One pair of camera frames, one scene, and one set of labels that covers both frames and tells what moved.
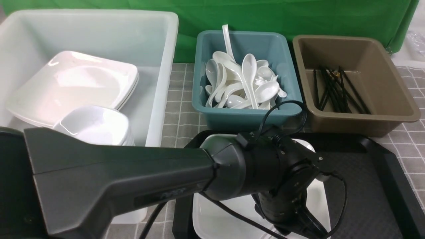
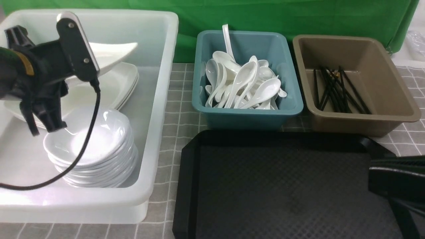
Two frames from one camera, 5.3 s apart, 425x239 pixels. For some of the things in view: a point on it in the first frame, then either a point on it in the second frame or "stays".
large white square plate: (211, 222) to (105, 53)
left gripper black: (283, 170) to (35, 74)
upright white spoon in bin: (228, 44) stays
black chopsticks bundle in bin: (340, 93) stays
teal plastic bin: (273, 47) stays
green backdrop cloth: (390, 20) stays
